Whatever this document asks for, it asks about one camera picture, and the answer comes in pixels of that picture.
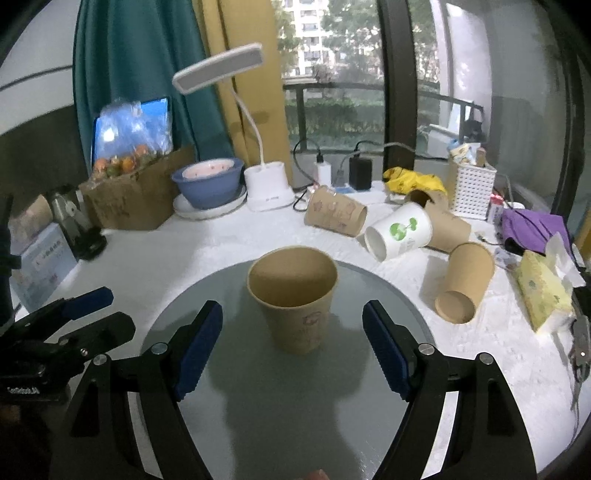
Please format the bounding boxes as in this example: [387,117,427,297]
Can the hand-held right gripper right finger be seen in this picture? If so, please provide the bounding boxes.
[362,300,539,480]

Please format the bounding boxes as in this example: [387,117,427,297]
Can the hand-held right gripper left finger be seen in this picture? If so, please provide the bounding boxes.
[48,300,225,480]

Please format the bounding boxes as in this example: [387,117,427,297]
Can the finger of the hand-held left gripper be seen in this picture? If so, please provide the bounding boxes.
[14,286,115,334]
[54,311,137,360]

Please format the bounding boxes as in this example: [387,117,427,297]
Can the brown paper cup faint print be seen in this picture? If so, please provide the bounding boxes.
[247,247,339,355]

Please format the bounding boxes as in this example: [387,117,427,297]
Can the plain brown paper cup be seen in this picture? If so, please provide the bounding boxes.
[409,188,472,254]
[434,242,496,323]

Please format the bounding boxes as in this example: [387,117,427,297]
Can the white paper cup green print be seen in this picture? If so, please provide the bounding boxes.
[365,202,434,263]

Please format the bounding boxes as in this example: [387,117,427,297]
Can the brown paper cup purple print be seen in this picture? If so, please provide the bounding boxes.
[304,185,369,238]

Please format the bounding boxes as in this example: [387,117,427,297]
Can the white printed box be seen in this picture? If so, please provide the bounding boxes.
[9,222,78,312]

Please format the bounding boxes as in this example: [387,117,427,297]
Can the black metal stand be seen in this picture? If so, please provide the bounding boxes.
[48,185,108,260]

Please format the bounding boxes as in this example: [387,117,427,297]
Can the round grey glass turntable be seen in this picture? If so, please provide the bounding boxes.
[139,259,437,480]

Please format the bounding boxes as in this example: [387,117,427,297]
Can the cardboard box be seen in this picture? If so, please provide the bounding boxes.
[78,147,197,230]

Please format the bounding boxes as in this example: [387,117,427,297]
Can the white plate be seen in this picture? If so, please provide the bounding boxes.
[173,185,247,220]

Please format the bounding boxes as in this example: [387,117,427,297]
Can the clear bag of fruit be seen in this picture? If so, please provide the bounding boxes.
[92,99,176,180]

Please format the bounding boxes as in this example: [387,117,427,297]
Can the white power strip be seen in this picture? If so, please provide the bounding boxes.
[295,180,399,205]

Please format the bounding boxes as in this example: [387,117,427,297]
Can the blue plastic bowl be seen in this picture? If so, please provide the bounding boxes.
[172,157,245,209]

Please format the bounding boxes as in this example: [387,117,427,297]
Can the yellow tissue pack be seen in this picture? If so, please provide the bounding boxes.
[515,233,587,333]

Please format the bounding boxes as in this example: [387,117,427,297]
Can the yellow cloth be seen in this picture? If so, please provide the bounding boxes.
[384,167,448,197]

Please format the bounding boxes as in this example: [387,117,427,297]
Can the white perforated basket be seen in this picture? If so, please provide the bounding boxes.
[449,157,498,221]

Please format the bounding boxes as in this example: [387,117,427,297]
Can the white desk lamp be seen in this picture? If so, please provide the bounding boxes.
[172,43,296,213]

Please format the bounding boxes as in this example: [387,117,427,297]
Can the black power adapter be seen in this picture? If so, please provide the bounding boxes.
[348,156,374,191]

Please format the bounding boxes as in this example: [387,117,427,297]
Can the purple cloth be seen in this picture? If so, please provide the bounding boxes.
[501,209,575,254]

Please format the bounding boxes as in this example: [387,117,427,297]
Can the metal pliers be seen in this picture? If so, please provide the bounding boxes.
[566,316,591,416]

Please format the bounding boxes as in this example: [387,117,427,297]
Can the packets in basket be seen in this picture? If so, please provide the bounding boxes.
[450,141,490,168]

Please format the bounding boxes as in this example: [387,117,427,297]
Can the yellow curtain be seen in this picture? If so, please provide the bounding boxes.
[194,0,294,188]

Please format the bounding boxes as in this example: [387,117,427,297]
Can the teal curtain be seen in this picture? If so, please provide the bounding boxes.
[73,0,232,163]

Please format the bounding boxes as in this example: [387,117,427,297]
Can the balcony railing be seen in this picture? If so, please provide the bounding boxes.
[283,78,483,153]

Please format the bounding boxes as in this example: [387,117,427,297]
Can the grey cable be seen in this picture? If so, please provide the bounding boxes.
[339,140,452,182]

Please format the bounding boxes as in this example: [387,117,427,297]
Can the black cable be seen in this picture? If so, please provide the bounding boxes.
[292,137,324,190]

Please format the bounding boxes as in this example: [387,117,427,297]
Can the black window frame post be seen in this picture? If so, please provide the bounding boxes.
[376,0,419,182]

